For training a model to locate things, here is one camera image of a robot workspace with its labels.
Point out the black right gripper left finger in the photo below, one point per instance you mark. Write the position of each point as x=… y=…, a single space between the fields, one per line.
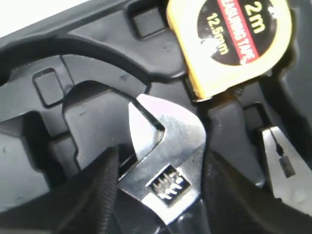
x=83 y=205

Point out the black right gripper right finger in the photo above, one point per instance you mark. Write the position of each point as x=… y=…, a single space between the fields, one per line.
x=236 y=206

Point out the black handled adjustable wrench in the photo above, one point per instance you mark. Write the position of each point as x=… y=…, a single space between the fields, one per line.
x=169 y=143

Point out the black plastic tool case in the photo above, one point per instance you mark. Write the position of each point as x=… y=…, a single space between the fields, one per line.
x=53 y=84

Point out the yellow tape measure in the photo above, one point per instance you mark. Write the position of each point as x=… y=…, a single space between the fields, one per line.
x=228 y=42

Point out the orange handled pliers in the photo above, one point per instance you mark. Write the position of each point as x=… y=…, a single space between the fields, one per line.
x=289 y=175

